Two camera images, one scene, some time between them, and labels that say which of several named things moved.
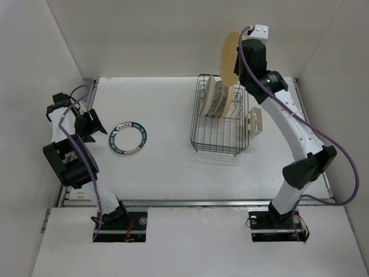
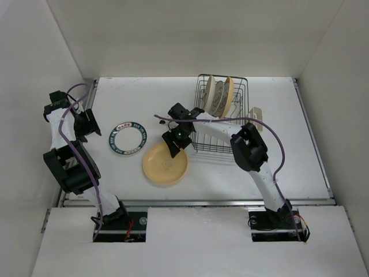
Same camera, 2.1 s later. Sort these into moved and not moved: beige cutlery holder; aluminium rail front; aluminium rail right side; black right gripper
Moved: black right gripper
Not moved: aluminium rail right side; beige cutlery holder; aluminium rail front
